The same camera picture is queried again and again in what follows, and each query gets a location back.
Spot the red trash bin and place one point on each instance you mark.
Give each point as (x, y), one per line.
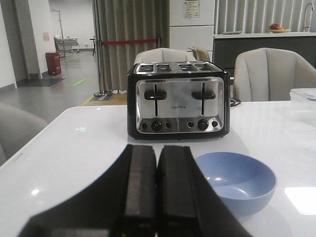
(53, 63)

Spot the beige plastic chair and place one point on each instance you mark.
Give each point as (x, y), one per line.
(200, 54)

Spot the metal cart in hallway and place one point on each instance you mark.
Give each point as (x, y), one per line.
(61, 42)

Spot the beige armchair left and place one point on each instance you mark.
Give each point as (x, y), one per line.
(159, 55)

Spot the chrome stanchion post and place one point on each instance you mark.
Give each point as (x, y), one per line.
(103, 91)

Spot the black and chrome toaster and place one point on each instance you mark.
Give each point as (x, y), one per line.
(178, 100)

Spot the red barrier belt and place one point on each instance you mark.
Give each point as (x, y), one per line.
(138, 41)

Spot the dark kitchen counter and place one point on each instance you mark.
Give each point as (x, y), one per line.
(226, 48)

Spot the blue plastic bowl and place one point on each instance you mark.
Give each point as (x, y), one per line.
(244, 184)

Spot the fruit bowl on counter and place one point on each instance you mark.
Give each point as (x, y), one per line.
(276, 28)

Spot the grey chair at left edge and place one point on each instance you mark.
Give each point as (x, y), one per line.
(17, 128)

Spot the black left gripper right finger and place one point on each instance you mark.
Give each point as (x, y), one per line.
(187, 204)

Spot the beige armchair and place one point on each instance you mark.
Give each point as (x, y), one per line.
(159, 55)
(268, 74)

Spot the beige armchair right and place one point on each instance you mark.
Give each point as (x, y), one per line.
(268, 74)

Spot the white refrigerator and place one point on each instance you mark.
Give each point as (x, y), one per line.
(191, 24)

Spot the chrome faucet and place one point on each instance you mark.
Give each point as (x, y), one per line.
(308, 13)

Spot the clear plastic storage container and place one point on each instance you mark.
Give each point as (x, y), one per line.
(303, 94)

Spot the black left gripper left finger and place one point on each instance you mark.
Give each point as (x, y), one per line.
(120, 203)

